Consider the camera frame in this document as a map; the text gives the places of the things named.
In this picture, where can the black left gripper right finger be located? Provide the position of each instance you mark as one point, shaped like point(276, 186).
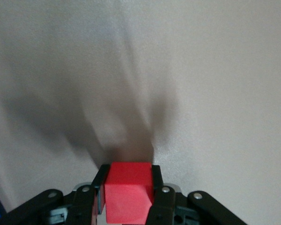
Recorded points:
point(164, 204)

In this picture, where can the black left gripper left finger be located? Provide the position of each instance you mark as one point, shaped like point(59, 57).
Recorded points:
point(84, 204)

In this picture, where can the small red cube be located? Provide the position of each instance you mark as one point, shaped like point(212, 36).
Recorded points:
point(126, 187)

